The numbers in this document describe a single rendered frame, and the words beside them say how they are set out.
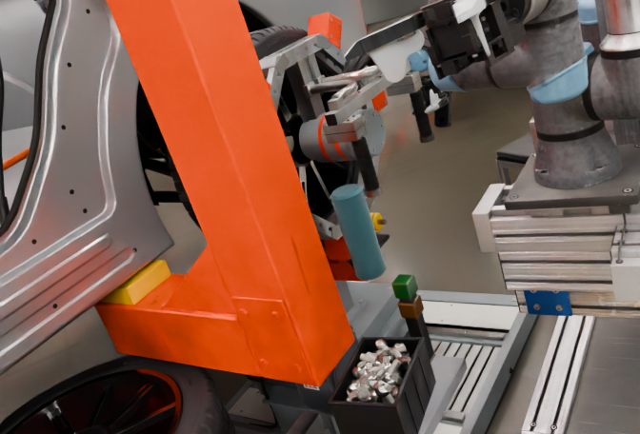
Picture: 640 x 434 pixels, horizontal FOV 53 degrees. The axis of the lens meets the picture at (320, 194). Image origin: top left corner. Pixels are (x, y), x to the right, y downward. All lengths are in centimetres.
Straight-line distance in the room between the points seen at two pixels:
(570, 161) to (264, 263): 59
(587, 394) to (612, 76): 84
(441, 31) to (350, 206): 100
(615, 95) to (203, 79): 68
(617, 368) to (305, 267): 84
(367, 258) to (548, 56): 100
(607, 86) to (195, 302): 95
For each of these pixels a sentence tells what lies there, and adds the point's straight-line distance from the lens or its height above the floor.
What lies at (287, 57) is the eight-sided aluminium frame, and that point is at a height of 111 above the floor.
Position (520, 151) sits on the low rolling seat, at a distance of 275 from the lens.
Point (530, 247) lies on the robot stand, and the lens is 131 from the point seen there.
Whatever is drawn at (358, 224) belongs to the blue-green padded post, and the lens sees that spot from 169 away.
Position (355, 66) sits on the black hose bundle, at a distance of 180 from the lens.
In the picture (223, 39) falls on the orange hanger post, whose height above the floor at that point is 124.
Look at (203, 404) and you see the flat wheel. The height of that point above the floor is 50.
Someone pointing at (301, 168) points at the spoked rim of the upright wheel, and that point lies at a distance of 186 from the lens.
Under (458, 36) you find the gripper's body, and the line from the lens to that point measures 71.
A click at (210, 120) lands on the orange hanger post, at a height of 112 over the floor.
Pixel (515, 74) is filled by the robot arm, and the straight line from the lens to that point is 90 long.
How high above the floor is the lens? 133
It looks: 20 degrees down
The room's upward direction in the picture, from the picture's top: 19 degrees counter-clockwise
